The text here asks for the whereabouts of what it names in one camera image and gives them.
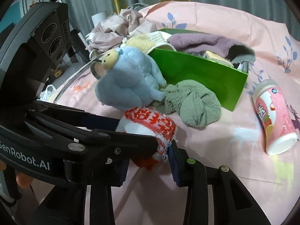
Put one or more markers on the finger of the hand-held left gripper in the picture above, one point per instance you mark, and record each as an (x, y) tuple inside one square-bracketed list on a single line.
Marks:
[(77, 118), (131, 145)]

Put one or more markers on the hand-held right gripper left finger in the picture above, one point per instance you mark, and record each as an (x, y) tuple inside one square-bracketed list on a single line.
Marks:
[(121, 172)]

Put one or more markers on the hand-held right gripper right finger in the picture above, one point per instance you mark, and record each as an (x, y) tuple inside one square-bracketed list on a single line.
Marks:
[(174, 166)]

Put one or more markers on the red white knit cloth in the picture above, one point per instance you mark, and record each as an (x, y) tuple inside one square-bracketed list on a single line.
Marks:
[(150, 126)]

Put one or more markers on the green box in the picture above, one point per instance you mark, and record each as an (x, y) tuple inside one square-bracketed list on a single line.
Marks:
[(199, 75)]

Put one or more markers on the cream white knit cloth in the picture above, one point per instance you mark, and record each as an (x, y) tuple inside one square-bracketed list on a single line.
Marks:
[(146, 41)]

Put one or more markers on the person's left hand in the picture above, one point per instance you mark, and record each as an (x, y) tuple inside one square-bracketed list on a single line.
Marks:
[(22, 179)]

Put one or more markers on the white plastic bag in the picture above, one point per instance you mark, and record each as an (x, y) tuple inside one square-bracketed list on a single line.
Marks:
[(48, 91)]

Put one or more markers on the pink deer print bedsheet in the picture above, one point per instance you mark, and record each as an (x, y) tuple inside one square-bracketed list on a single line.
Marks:
[(222, 133)]

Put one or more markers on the blue plush toy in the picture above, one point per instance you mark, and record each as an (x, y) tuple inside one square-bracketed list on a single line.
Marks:
[(126, 79)]

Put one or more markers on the grey green cloth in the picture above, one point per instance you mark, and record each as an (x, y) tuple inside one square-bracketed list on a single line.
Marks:
[(189, 103)]

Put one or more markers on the grey curtain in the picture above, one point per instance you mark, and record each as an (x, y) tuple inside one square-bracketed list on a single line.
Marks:
[(82, 2)]

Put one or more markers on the pale pink clothing pile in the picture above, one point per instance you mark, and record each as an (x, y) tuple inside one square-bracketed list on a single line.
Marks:
[(117, 29)]

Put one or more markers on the pink white plastic bottle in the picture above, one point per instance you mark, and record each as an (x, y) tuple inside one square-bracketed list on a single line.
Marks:
[(274, 117)]

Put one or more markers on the purple fluffy cloth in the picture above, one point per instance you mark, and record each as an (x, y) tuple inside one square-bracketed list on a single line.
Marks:
[(199, 41)]

